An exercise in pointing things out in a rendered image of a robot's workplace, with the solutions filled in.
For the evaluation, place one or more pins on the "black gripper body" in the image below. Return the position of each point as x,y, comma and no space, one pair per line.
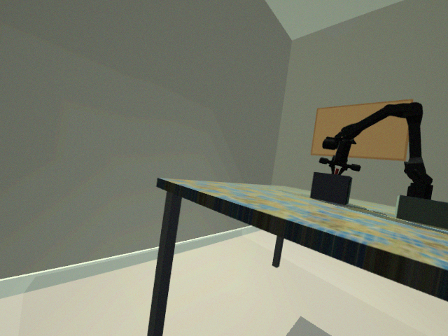
340,157

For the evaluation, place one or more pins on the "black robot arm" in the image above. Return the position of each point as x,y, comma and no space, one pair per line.
414,168

